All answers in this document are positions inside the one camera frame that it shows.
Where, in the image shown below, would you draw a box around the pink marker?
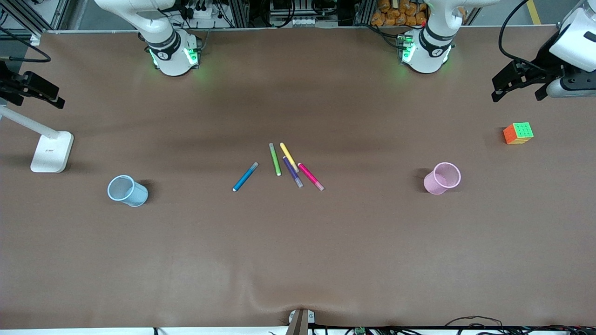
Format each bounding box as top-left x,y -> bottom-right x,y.
297,162 -> 325,192

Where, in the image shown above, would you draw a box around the blue marker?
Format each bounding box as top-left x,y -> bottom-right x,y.
232,161 -> 259,192

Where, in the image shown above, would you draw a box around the yellow marker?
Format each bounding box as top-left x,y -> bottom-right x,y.
279,142 -> 299,173

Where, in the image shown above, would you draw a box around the purple marker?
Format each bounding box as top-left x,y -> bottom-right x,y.
283,156 -> 304,188

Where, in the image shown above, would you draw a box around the green marker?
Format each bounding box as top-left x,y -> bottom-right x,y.
269,142 -> 282,177

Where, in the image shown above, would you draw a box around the colourful puzzle cube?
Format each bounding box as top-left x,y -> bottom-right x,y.
503,122 -> 535,145

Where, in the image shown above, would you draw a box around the orange snack packets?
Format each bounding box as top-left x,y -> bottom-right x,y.
371,0 -> 429,27

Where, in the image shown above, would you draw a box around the pink mesh cup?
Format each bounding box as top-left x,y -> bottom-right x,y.
423,162 -> 462,195

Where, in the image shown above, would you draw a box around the light blue mesh cup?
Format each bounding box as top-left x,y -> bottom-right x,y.
107,174 -> 149,208

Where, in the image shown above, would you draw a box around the white power strip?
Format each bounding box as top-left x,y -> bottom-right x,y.
186,4 -> 216,20

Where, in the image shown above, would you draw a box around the brown table mat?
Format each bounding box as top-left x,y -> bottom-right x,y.
0,26 -> 596,328

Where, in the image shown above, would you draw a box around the aluminium frame profile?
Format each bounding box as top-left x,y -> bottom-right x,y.
219,0 -> 250,27

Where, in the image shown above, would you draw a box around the black cable bundle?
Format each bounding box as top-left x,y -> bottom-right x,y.
445,316 -> 596,335

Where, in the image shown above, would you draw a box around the grey camera post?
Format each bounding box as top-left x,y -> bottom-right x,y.
286,308 -> 316,335

